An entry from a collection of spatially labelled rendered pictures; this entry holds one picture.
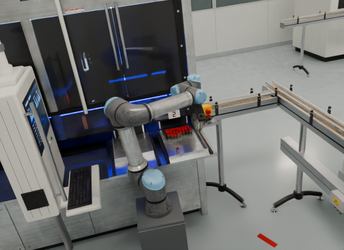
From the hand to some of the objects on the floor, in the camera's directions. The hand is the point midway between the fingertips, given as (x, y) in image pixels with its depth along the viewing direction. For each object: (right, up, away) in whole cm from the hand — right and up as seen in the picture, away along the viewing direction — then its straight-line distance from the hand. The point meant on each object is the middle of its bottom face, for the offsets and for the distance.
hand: (199, 131), depth 193 cm
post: (+12, -75, +85) cm, 114 cm away
